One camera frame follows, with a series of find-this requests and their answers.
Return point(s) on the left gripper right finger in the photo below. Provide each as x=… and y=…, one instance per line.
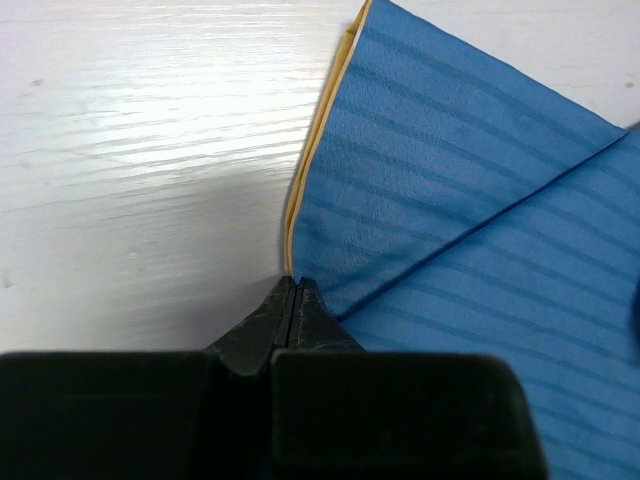
x=341, y=412

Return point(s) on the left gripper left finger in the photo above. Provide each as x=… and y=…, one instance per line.
x=143, y=415

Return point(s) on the blue pikachu placemat cloth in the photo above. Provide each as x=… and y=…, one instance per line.
x=446, y=201

